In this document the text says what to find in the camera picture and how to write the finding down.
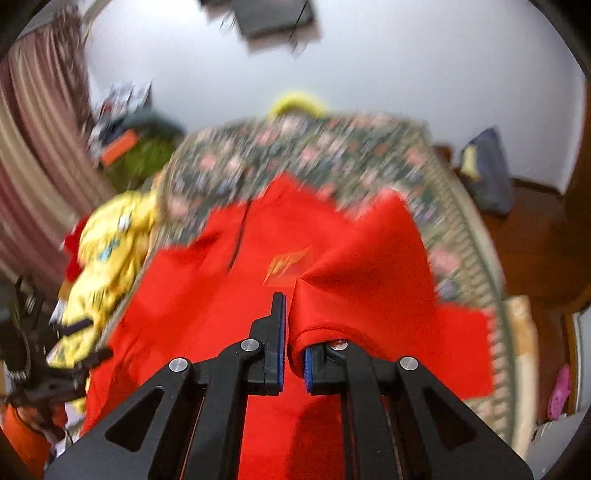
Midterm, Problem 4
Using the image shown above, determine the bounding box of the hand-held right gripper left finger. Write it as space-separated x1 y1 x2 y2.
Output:
44 292 287 480

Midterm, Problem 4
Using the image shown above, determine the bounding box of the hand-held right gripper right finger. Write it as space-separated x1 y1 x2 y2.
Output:
302 340 532 480

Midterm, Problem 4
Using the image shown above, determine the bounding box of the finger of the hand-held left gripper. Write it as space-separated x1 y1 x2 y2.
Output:
58 318 95 337
69 347 114 372

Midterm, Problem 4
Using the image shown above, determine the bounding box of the red garment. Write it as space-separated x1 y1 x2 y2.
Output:
81 173 495 480

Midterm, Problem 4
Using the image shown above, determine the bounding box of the small red cloth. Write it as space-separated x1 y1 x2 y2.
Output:
62 217 90 282

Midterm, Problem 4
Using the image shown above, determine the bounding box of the yellow garment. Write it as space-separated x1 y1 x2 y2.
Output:
48 191 160 370

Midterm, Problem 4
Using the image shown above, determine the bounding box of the orange box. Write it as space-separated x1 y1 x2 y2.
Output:
100 130 138 164

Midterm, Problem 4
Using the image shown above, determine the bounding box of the striped curtain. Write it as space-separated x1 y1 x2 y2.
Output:
0 9 116 278

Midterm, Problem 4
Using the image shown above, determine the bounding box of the green cloth pile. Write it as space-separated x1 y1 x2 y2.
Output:
104 111 185 178

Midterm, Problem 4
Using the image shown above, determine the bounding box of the floral bedspread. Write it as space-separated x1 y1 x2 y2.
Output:
152 111 513 444

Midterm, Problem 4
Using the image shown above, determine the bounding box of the printed paper stack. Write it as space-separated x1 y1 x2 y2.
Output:
90 80 153 134

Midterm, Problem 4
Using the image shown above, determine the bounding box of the yellow plush item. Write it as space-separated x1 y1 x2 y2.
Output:
269 91 328 117

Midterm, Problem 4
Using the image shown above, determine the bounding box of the pink slipper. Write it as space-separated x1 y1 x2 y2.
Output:
547 364 572 418

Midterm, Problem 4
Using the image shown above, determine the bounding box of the blue-grey bag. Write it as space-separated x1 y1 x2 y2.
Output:
459 128 514 215

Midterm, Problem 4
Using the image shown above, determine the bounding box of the dark wall-mounted box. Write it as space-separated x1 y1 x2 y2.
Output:
201 0 319 40

